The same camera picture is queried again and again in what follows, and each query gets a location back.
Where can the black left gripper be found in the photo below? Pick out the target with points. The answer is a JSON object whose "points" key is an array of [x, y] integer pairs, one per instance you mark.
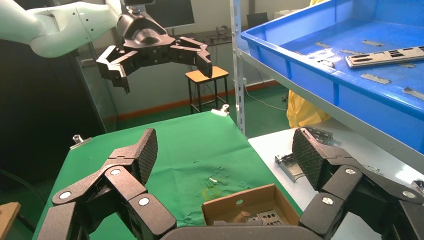
{"points": [[145, 39]]}

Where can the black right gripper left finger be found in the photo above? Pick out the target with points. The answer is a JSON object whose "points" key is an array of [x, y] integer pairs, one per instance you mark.
{"points": [[126, 180]]}

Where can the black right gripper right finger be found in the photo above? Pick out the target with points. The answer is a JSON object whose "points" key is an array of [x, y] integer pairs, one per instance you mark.
{"points": [[344, 185]]}

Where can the silver metal I/O shield plate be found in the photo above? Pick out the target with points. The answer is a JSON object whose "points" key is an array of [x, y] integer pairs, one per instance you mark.
{"points": [[253, 218], [278, 221], [381, 59]]}

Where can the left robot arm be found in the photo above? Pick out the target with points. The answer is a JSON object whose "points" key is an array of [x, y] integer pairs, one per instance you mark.
{"points": [[49, 26]]}

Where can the blue plastic tray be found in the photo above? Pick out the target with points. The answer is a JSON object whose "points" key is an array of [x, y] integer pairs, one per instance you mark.
{"points": [[364, 96]]}

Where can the brown cardboard box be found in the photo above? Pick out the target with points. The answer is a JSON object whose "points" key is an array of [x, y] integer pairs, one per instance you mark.
{"points": [[225, 210]]}

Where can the dark computer monitor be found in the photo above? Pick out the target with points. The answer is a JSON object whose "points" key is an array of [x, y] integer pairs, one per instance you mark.
{"points": [[172, 13]]}

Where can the silver binder clip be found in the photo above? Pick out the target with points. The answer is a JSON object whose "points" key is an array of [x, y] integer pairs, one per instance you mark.
{"points": [[220, 110], [80, 141]]}

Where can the white metal rack shelf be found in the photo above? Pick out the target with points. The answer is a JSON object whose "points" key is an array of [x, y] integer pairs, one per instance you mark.
{"points": [[364, 127]]}

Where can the wooden stool with black legs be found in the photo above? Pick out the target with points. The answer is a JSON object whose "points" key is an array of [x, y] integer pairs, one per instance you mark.
{"points": [[218, 73]]}

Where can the green table cloth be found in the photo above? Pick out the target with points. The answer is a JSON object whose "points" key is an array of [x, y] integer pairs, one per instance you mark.
{"points": [[185, 149]]}

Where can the yellow plastic bag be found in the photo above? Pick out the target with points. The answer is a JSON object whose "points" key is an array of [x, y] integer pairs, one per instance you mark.
{"points": [[304, 112]]}

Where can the small white scrap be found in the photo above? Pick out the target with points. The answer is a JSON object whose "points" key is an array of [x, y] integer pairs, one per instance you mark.
{"points": [[212, 181]]}

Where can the grey tape strip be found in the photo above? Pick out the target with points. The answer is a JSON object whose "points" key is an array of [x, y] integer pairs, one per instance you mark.
{"points": [[322, 44], [414, 93], [407, 65], [372, 43], [376, 78], [351, 52]]}

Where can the light wooden board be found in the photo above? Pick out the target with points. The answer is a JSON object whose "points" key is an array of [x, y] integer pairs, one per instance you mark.
{"points": [[8, 218]]}

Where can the grey sheet metal bracket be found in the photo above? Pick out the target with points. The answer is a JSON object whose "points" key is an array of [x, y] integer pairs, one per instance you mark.
{"points": [[319, 136]]}

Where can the flat grey metal bracket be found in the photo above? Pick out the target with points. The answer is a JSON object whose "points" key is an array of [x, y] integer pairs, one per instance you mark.
{"points": [[286, 167]]}

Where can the perforated white rack post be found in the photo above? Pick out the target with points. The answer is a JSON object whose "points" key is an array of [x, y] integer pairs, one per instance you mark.
{"points": [[238, 82]]}

